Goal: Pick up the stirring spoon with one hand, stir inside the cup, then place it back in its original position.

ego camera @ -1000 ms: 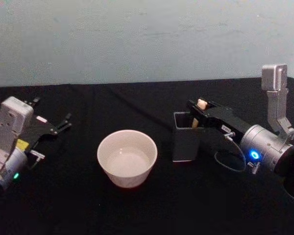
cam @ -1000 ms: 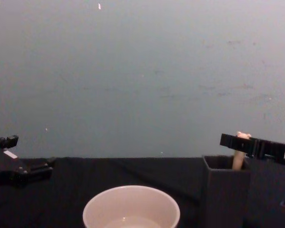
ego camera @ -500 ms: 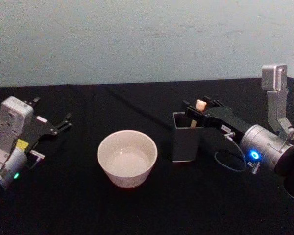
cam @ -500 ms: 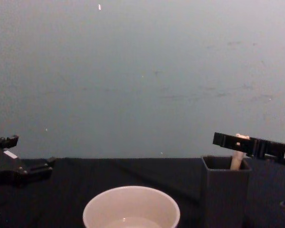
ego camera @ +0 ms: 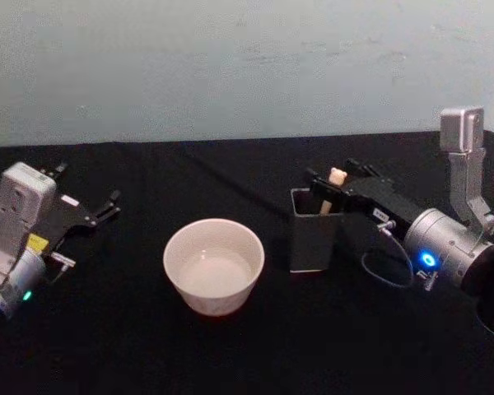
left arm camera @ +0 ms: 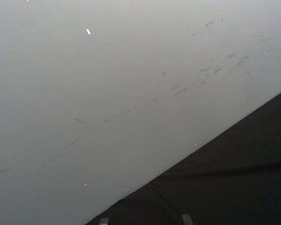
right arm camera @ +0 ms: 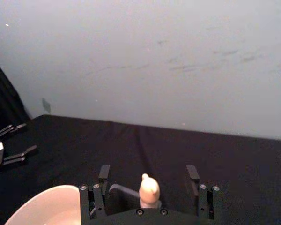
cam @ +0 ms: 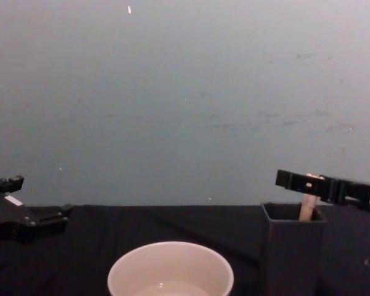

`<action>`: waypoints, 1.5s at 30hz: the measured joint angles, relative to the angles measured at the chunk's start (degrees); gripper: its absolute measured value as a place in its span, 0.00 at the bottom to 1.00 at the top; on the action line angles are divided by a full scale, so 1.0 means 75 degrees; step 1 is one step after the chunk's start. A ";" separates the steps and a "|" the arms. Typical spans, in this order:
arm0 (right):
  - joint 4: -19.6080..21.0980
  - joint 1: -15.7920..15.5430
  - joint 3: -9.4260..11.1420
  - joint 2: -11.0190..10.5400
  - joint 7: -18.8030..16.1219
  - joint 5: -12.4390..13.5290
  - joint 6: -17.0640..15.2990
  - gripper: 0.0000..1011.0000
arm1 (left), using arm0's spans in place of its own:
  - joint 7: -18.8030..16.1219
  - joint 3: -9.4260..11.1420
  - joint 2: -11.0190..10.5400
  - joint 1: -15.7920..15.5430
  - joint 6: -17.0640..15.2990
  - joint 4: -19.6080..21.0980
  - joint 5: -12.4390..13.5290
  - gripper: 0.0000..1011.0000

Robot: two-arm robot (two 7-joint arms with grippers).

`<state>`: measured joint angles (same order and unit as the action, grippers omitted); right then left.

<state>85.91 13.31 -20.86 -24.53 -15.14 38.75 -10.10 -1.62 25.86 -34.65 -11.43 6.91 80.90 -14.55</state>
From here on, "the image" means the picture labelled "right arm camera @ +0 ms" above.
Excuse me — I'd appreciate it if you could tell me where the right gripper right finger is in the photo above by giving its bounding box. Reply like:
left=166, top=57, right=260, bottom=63
left=186, top=165, right=221, bottom=220

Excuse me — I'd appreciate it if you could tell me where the black table cloth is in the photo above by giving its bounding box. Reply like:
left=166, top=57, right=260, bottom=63
left=0, top=114, right=281, bottom=225

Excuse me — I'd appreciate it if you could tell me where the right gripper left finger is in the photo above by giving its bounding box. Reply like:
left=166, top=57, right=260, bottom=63
left=79, top=165, right=111, bottom=220

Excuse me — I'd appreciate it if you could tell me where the small white three-armed plastic piece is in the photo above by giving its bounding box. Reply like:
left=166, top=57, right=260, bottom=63
left=139, top=173, right=161, bottom=210

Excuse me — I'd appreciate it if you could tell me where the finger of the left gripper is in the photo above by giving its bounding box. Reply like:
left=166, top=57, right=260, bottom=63
left=2, top=145, right=38, bottom=166
left=0, top=123, right=28, bottom=140

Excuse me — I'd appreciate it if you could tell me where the dark grey rounded object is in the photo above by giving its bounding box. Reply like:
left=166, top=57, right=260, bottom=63
left=108, top=183, right=141, bottom=213

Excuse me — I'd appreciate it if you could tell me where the black hanging drape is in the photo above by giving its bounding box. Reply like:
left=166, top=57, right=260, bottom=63
left=0, top=53, right=31, bottom=133

